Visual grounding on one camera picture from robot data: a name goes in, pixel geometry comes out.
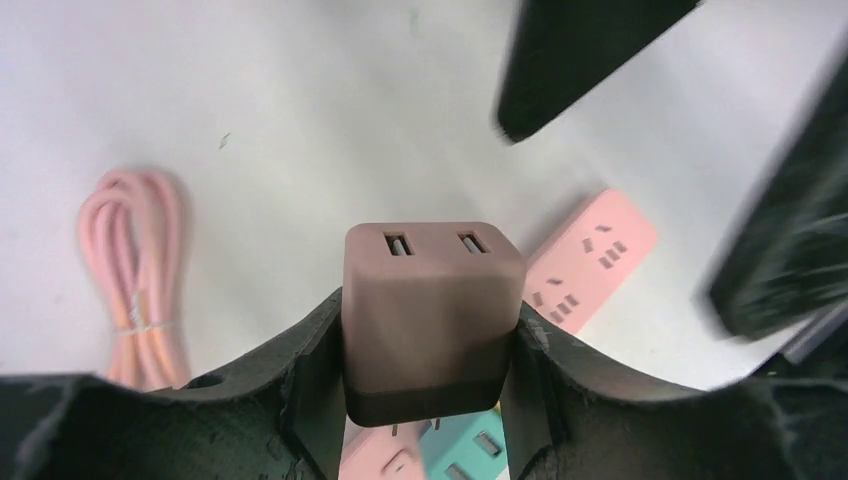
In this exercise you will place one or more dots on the pink power strip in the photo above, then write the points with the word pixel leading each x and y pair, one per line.
pixel 568 279

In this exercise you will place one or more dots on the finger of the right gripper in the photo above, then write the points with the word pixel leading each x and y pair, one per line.
pixel 562 49
pixel 788 259

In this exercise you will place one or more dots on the pink plug adapter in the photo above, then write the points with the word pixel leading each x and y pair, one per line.
pixel 428 314

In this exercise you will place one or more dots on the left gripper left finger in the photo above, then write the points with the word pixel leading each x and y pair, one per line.
pixel 277 412

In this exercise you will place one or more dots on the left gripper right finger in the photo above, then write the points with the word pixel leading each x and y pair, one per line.
pixel 571 412

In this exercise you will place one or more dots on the teal adapter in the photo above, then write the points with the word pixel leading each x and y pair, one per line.
pixel 470 446

